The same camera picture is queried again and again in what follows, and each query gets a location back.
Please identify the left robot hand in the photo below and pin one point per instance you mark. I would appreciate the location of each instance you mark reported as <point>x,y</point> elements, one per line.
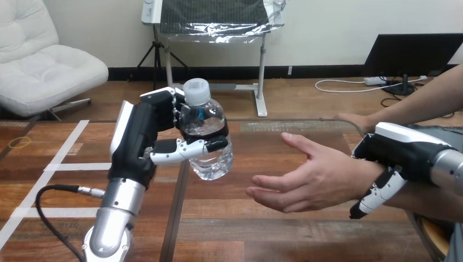
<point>134,144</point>

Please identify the person's hand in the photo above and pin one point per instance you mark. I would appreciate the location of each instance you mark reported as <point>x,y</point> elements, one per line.
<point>325,180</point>
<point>358,121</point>

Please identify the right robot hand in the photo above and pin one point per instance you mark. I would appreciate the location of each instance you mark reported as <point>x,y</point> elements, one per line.
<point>401,152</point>

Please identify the clear water bottle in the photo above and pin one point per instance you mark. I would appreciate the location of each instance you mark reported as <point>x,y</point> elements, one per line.
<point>209,162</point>

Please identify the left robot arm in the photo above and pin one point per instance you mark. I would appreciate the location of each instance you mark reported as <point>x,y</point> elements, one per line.
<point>115,213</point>

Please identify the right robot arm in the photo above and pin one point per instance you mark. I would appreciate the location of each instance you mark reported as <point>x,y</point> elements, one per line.
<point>450,170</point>

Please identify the person's forearm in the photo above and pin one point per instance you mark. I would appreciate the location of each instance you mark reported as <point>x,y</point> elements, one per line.
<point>423,99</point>
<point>428,204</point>

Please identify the white power strip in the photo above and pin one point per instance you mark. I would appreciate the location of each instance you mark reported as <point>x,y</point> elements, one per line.
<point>374,80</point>

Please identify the dark screen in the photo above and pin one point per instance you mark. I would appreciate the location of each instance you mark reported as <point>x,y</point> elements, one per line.
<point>408,54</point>

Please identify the black tripod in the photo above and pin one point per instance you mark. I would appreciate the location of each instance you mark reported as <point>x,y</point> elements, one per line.
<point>156,54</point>

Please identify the white cushioned chair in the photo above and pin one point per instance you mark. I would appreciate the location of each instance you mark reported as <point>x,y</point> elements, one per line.
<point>39,68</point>

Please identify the foil sheet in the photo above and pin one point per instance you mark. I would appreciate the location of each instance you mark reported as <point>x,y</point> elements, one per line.
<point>217,30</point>

